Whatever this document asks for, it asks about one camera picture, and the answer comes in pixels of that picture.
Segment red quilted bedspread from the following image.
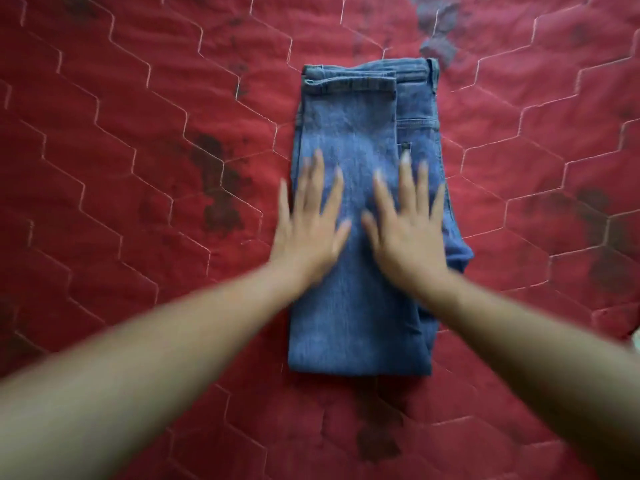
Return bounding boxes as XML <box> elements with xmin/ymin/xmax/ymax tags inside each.
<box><xmin>0</xmin><ymin>0</ymin><xmax>640</xmax><ymax>480</ymax></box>

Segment person's right hand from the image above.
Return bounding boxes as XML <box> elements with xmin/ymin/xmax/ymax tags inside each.
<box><xmin>360</xmin><ymin>150</ymin><xmax>452</xmax><ymax>294</ymax></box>

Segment blue denim jeans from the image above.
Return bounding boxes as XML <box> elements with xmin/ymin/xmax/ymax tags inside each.
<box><xmin>287</xmin><ymin>57</ymin><xmax>475</xmax><ymax>378</ymax></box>

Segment person's left forearm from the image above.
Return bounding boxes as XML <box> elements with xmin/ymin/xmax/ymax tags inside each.
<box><xmin>0</xmin><ymin>262</ymin><xmax>301</xmax><ymax>480</ymax></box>

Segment person's right forearm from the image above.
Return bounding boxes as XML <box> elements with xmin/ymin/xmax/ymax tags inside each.
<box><xmin>417</xmin><ymin>270</ymin><xmax>640</xmax><ymax>480</ymax></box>

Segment person's left hand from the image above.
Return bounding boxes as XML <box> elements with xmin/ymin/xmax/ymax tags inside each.
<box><xmin>269</xmin><ymin>149</ymin><xmax>353</xmax><ymax>291</ymax></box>

